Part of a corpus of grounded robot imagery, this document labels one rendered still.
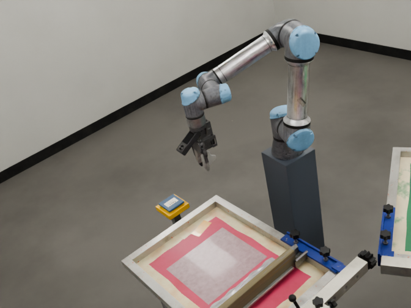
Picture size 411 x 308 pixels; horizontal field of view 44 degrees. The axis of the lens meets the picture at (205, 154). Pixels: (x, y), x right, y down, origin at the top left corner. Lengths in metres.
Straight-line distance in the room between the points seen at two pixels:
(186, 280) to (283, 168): 0.67
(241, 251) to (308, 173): 0.50
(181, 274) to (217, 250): 0.20
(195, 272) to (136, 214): 2.05
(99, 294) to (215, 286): 1.67
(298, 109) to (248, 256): 0.67
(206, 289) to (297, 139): 0.73
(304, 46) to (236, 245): 0.93
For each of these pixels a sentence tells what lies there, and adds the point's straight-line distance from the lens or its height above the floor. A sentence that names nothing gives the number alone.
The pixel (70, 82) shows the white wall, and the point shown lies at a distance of 5.42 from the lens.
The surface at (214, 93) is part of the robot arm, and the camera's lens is 1.96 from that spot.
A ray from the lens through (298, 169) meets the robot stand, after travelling 2.38.
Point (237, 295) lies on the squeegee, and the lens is 1.98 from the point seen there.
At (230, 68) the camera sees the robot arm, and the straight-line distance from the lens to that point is 2.08.
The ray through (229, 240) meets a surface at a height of 0.96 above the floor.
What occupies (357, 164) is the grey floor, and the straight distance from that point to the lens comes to 4.31.
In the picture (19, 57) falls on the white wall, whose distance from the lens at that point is 5.17.
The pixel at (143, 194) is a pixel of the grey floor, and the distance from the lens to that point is 4.45.
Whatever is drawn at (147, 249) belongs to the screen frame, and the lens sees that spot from 2.39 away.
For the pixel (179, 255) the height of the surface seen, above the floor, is 0.96.
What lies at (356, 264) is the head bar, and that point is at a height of 1.04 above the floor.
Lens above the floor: 2.55
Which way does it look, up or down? 33 degrees down
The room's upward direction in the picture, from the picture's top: 14 degrees counter-clockwise
